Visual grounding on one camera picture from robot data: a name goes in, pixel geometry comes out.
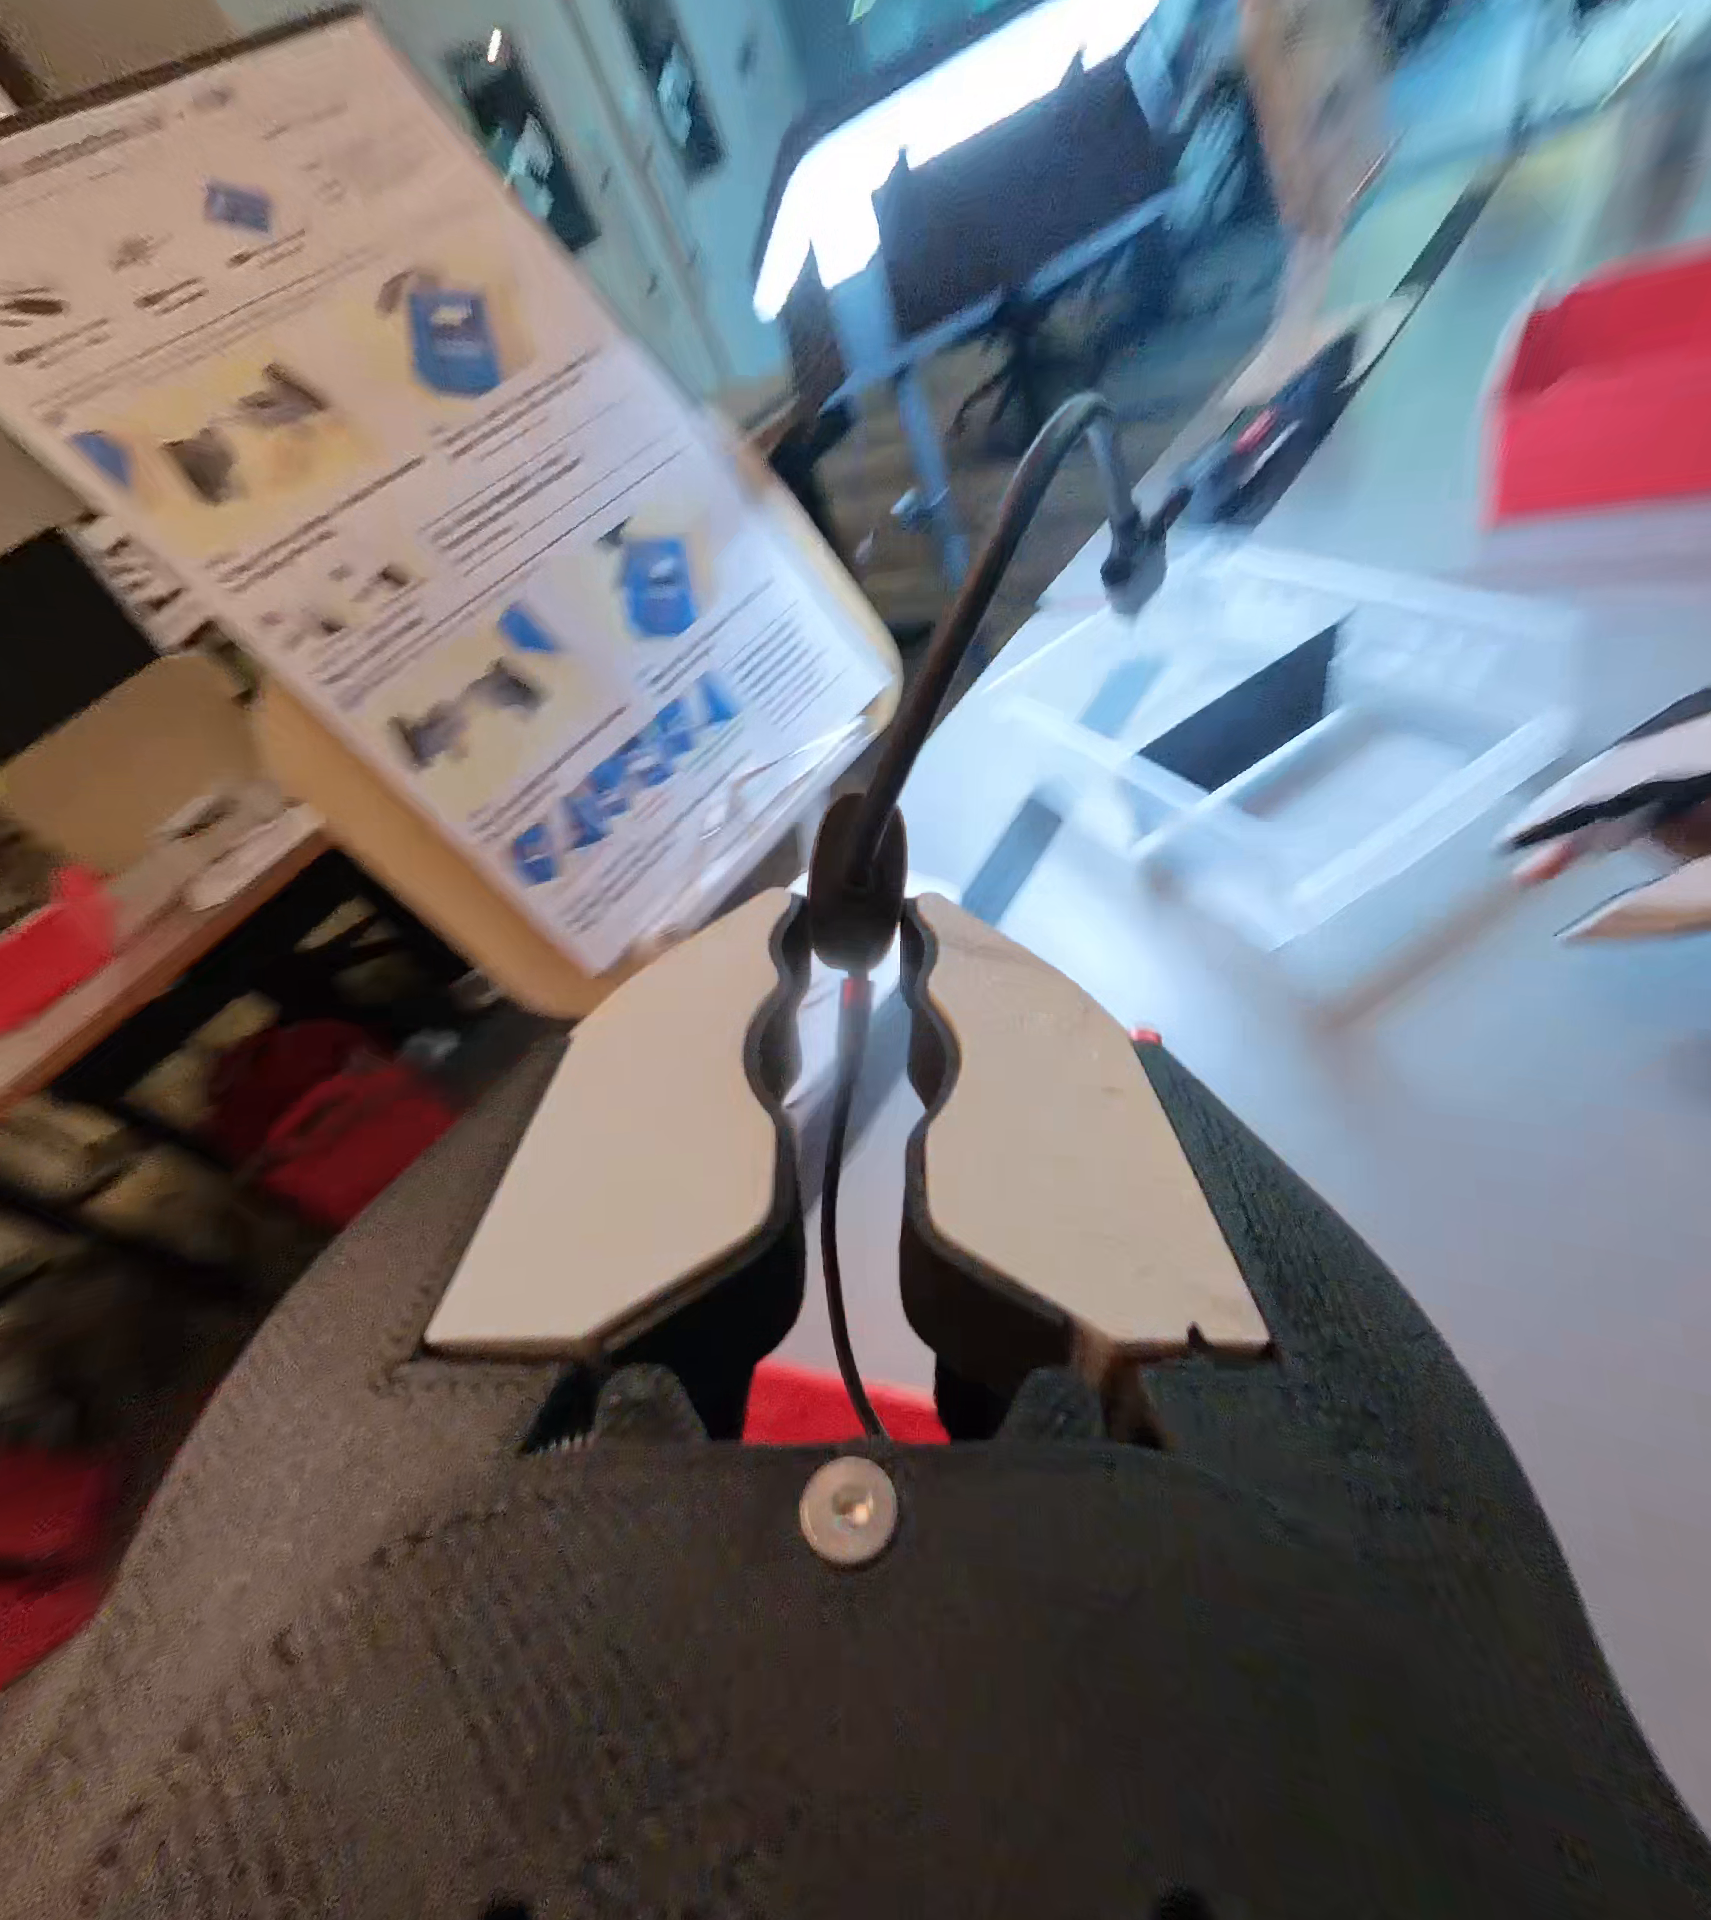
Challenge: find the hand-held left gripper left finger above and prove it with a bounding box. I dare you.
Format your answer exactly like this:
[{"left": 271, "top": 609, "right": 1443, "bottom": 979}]
[{"left": 422, "top": 888, "right": 810, "bottom": 1367}]

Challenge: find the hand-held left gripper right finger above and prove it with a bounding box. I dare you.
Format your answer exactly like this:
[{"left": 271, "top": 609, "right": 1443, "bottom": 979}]
[{"left": 901, "top": 894, "right": 1278, "bottom": 1367}]

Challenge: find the clear plastic bin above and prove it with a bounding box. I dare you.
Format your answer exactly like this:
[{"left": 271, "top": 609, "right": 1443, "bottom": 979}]
[{"left": 988, "top": 535, "right": 1583, "bottom": 979}]

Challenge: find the thick black hub cable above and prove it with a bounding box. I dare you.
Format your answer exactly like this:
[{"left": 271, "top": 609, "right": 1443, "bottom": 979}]
[{"left": 810, "top": 395, "right": 1171, "bottom": 972}]

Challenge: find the small red plastic bin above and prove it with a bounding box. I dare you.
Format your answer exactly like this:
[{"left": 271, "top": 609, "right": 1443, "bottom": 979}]
[{"left": 1487, "top": 221, "right": 1711, "bottom": 530}]

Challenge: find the black bin divider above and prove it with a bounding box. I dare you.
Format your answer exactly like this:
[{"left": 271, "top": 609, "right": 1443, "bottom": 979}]
[{"left": 1135, "top": 624, "right": 1347, "bottom": 792}]

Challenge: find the long wooden table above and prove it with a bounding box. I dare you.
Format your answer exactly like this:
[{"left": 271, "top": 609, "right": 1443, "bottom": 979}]
[{"left": 0, "top": 838, "right": 332, "bottom": 1174}]

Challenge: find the cardboard box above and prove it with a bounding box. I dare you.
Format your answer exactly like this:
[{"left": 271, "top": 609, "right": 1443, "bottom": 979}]
[{"left": 0, "top": 660, "right": 263, "bottom": 874}]

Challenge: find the small red box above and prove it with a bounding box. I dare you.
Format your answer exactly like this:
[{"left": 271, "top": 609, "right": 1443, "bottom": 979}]
[{"left": 0, "top": 867, "right": 122, "bottom": 1036}]

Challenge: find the glossy white table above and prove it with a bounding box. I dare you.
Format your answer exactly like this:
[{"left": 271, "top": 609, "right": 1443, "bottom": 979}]
[{"left": 750, "top": 0, "right": 1188, "bottom": 544}]

